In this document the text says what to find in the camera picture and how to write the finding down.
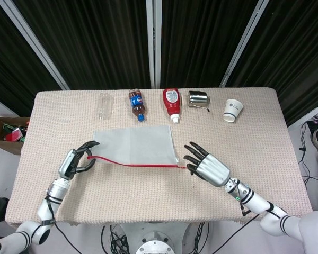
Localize red ketchup squeeze bottle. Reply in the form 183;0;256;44
162;88;182;124

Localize clear zip bag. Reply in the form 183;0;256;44
87;124;181;169

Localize red packet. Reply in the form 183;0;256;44
4;129;25;143

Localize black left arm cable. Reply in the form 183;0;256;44
46;195;82;254

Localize white upright frame post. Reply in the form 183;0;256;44
145;0;163;89

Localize beige waffle tablecloth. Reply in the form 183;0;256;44
4;87;317;228

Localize stainless steel cup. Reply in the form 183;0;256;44
188;90;211;113

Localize brown cardboard box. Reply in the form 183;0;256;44
0;116;30;156

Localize white slanted frame post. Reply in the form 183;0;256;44
219;0;271;88
1;0;70;91

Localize cola bottle blue cap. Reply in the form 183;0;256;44
128;89;147;123

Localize black cable bundle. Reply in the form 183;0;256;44
100;223;132;254

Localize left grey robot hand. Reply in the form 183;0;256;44
58;140;101;182

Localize black floor cables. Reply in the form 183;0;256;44
298;110;318;190

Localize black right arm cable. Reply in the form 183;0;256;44
214;202;262;251

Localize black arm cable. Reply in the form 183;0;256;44
214;202;262;251
46;195;82;254

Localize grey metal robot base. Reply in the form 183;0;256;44
120;223;192;254

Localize white paper cup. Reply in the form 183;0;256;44
222;98;244;123

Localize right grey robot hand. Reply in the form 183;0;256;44
183;141;232;188

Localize black pleated curtain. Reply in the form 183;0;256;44
0;0;318;128

